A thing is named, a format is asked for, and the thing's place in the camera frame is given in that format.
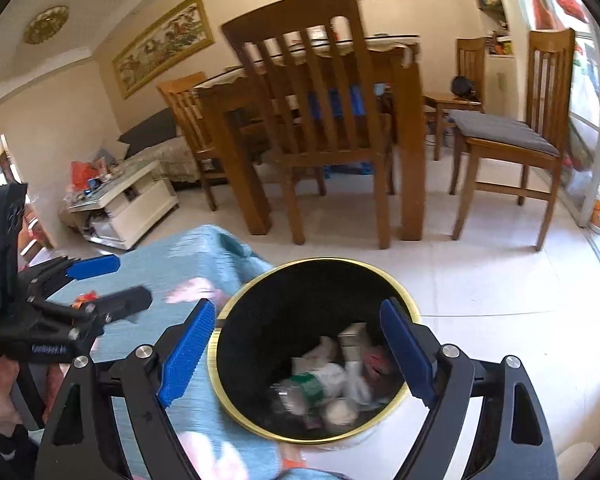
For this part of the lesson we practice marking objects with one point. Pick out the blue floral tablecloth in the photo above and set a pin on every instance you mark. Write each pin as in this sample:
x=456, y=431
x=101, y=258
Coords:
x=205, y=430

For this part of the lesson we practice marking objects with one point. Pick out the grey sofa with cover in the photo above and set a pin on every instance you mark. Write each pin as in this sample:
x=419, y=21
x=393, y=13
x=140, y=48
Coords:
x=145, y=130

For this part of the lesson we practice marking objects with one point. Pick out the lace table cover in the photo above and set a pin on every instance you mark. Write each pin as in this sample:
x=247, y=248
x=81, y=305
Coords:
x=380, y=45

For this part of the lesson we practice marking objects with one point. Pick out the small orange wrapper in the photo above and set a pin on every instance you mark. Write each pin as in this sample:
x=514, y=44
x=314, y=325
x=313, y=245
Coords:
x=86, y=301

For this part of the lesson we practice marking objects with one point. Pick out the red window decoration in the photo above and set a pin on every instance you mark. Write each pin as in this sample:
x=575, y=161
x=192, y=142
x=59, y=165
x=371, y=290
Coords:
x=565, y=0

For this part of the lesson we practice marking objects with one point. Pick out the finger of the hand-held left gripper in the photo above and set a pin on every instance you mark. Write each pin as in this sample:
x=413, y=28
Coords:
x=95, y=266
x=130, y=302

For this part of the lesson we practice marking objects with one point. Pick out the person's left forearm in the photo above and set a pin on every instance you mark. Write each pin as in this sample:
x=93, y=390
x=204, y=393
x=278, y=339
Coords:
x=5, y=455

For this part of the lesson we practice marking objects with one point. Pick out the wooden dining table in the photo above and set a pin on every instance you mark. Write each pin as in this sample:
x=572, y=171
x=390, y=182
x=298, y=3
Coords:
x=410, y=160

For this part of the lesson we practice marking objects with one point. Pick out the small wooden chair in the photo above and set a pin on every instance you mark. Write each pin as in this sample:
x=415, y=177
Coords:
x=470, y=55

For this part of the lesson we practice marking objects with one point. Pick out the wooden chair bare seat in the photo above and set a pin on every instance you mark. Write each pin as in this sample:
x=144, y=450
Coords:
x=180, y=95

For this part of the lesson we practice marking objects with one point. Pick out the large wooden slat-back chair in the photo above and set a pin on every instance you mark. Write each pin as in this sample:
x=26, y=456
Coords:
x=300, y=20

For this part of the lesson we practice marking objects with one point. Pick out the black bag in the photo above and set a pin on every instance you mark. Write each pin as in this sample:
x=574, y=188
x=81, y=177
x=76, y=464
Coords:
x=463, y=86

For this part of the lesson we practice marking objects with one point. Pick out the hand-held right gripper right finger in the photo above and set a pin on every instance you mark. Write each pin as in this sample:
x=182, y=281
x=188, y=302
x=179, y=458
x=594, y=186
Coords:
x=407, y=350

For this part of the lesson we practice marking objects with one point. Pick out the blue plastic stool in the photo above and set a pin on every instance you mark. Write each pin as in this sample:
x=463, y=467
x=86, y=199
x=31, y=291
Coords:
x=340, y=100

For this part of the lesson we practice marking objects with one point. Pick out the orange plastic bag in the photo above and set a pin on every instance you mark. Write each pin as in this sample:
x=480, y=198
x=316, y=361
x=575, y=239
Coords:
x=82, y=175

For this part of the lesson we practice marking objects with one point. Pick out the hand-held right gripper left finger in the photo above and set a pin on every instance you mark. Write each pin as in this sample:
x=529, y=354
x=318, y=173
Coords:
x=185, y=355

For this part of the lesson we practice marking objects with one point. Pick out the wooden chair with cushion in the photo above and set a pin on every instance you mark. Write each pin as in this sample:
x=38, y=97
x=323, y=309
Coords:
x=550, y=60

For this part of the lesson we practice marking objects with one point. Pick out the gold ceiling lamp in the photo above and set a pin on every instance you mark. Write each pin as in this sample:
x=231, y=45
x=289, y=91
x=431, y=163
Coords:
x=45, y=24

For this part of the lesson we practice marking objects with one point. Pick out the black gold-rimmed trash bin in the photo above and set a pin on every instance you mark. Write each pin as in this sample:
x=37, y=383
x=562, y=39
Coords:
x=280, y=320

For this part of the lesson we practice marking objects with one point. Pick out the grey seat cushion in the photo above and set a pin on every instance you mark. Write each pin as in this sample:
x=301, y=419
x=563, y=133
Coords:
x=505, y=130

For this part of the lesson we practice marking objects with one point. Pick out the gold-framed horse painting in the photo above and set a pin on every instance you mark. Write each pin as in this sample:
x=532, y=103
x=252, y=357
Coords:
x=160, y=45

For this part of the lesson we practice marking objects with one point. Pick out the white coffee table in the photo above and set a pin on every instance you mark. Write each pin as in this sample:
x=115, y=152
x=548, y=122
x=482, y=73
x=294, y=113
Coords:
x=130, y=210

